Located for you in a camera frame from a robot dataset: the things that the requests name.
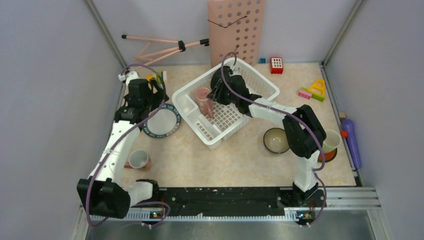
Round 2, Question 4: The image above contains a pink mug white inside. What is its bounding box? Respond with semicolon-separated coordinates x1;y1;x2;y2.
124;149;152;171

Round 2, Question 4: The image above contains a cream cup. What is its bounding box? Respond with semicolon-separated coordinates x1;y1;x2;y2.
322;129;342;154

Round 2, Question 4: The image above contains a pink folding tripod stand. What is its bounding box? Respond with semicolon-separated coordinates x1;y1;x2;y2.
121;34;210;75

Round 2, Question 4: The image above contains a dark bowl beige inside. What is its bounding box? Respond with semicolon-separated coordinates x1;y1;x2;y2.
263;127;290;154

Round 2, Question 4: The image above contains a striped toy block stack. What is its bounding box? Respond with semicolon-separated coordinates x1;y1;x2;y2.
146;71;167;84

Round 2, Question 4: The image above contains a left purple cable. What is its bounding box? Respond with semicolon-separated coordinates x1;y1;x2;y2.
85;63;171;229

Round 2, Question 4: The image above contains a red toy block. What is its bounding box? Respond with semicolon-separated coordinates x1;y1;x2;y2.
269;57;284;75

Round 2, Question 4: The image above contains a white plate green rim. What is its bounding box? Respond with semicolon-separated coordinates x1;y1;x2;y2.
142;103;182;139

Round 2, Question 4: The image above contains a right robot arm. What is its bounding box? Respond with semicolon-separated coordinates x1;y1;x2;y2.
207;66;327;206

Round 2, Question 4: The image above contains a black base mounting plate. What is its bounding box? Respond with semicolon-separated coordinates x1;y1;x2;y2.
128;186;327;210

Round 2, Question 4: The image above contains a pink pegboard panel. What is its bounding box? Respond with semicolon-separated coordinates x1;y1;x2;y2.
206;0;267;67

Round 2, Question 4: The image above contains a green toy brick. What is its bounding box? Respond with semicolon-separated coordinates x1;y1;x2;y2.
301;87;325;102

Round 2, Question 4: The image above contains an orange saucer plate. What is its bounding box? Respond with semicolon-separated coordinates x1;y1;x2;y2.
317;148;338;163

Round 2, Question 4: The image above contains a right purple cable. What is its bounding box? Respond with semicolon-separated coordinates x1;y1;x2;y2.
220;51;328;228

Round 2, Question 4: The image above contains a small wooden cube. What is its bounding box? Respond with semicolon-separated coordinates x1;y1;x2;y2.
338;112;347;121

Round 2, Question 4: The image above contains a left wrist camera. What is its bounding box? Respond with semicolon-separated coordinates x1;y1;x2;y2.
118;70;140;85

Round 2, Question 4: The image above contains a small red toy ball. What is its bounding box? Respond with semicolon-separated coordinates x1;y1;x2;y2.
340;130;348;139

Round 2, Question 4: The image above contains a white plastic dish rack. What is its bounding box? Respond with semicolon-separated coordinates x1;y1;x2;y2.
171;57;281;151

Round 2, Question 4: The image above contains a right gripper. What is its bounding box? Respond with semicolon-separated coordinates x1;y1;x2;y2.
206;79;239;107

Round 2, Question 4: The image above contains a pink toy brick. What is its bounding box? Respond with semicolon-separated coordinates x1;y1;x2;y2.
297;90;312;100

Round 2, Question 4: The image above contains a purple toy handle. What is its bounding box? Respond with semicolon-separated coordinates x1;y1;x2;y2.
341;119;362;169

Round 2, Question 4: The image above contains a purple cable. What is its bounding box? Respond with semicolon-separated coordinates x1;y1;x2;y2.
85;63;171;229
220;51;328;228

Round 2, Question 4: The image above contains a yellow toy triangle block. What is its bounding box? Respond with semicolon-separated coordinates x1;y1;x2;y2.
308;79;326;97

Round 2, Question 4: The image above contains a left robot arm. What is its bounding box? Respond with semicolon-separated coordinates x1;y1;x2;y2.
76;78;169;219

